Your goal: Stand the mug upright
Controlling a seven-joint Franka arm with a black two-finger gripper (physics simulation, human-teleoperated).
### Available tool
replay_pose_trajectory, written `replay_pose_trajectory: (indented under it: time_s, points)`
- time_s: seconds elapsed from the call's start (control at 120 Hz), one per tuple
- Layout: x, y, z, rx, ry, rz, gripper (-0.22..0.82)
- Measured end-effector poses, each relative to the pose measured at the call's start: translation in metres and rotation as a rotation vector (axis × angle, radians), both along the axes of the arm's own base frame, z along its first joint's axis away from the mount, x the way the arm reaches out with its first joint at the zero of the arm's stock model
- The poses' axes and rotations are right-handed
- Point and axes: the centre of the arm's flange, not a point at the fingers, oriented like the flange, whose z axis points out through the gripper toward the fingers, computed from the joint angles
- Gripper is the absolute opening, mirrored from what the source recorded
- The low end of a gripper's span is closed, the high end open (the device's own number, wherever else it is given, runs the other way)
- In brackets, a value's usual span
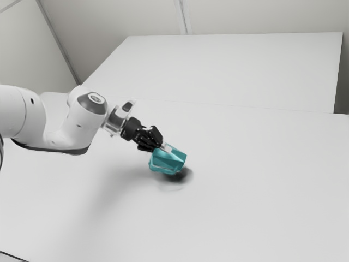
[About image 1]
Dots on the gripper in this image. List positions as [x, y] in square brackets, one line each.
[133, 131]

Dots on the teal faceted mug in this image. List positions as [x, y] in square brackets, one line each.
[169, 161]

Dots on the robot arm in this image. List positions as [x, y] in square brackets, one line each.
[32, 120]

